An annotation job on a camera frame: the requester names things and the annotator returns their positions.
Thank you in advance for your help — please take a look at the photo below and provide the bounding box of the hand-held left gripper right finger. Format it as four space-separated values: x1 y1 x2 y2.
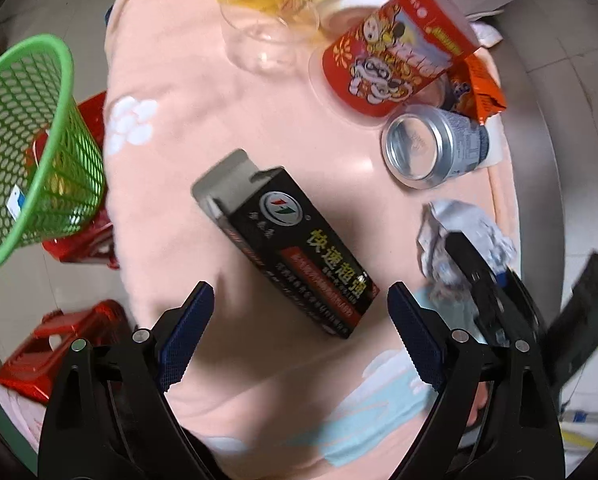
386 282 565 480

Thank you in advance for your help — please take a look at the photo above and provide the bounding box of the black cardboard box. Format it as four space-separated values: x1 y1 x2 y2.
191 149 381 340

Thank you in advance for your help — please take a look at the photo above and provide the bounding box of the orange snack wrapper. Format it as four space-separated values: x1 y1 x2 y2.
446 55 507 126

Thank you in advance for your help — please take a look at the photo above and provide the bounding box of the small white blue packet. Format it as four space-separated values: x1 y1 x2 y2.
6 187 27 218

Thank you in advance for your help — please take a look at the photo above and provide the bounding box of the pink cloth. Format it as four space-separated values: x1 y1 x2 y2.
0 382 47 453

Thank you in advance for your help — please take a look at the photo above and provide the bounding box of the red cartoon printed can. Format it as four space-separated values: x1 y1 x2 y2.
320 0 482 116

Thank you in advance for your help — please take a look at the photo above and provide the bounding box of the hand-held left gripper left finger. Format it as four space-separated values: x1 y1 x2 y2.
38 281 220 480

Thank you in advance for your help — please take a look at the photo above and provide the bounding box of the green mesh plastic basket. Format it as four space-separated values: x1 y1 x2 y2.
0 34 107 275

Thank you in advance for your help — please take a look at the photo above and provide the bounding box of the peach flower print blanket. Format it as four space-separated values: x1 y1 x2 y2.
101 0 522 480

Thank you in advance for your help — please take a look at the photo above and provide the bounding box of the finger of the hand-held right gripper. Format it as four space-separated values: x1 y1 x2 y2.
444 232 511 347
499 269 548 347

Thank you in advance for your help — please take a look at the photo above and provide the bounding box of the silver blue drink can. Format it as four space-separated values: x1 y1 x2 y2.
381 105 490 190

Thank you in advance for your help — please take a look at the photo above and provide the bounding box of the red plastic stool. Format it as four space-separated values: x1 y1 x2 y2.
26 91 122 271
0 300 137 406

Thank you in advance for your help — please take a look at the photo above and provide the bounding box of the white paper napkin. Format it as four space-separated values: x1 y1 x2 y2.
479 122 505 170

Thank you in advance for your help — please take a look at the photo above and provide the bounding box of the white paper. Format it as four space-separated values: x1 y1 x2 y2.
416 200 517 291

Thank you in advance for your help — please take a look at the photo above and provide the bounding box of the white round lid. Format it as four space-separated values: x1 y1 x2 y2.
319 0 405 31

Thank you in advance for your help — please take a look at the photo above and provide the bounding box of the clear plastic cup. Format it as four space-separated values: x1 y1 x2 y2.
220 0 322 73

